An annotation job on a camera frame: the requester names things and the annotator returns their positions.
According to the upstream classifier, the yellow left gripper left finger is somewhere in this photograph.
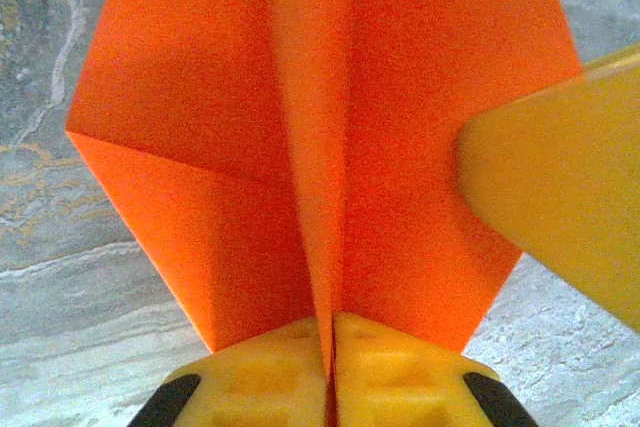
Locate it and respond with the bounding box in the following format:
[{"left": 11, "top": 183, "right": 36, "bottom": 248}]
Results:
[{"left": 132, "top": 316, "right": 334, "bottom": 427}]

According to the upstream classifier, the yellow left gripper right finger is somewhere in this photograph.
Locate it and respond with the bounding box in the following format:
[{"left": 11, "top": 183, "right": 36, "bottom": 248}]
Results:
[{"left": 330, "top": 311, "right": 539, "bottom": 427}]

